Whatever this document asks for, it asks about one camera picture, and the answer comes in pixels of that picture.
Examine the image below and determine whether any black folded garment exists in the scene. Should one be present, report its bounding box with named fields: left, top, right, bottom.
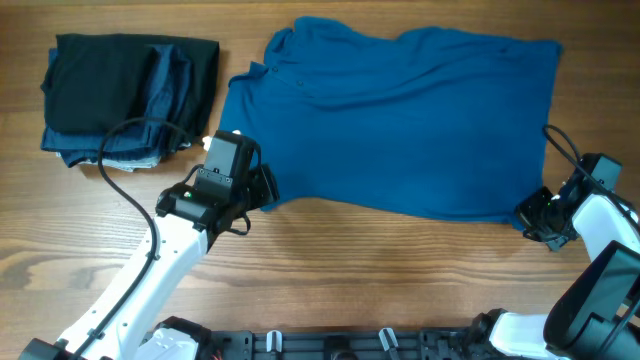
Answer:
left=41, top=34, right=220, bottom=152

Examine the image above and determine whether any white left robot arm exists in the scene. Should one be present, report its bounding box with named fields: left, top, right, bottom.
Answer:
left=20, top=164, right=279, bottom=360

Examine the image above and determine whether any navy folded garment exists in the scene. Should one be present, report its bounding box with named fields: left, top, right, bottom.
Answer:
left=40, top=45, right=192, bottom=160

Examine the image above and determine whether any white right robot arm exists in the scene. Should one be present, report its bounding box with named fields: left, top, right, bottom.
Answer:
left=465, top=195, right=639, bottom=360

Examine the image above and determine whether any blue polo shirt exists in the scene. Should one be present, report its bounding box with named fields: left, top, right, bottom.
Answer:
left=220, top=17, right=562, bottom=225

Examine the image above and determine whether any white folded garment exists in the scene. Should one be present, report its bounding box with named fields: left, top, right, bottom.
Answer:
left=56, top=152, right=162, bottom=172

